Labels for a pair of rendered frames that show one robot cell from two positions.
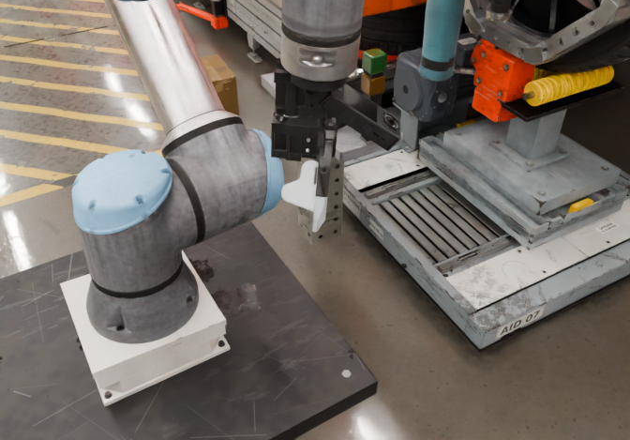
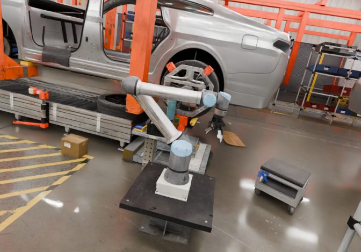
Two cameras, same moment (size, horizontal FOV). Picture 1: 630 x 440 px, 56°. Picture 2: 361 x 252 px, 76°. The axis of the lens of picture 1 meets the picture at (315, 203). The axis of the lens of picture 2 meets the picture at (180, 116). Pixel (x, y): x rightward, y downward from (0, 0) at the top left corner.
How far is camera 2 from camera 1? 1.50 m
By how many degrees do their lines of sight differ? 49
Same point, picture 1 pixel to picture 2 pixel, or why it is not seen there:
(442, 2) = (173, 107)
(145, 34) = (164, 117)
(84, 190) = (181, 148)
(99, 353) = (183, 187)
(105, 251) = (186, 160)
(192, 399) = (196, 193)
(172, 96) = (172, 129)
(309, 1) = (226, 104)
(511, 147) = not seen: hidden behind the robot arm
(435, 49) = (171, 117)
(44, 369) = (165, 203)
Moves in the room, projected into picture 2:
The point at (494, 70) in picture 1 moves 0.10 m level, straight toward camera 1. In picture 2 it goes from (182, 120) to (186, 123)
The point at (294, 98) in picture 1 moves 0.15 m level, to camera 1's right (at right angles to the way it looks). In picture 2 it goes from (217, 120) to (228, 117)
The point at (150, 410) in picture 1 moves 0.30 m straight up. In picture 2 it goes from (193, 198) to (201, 160)
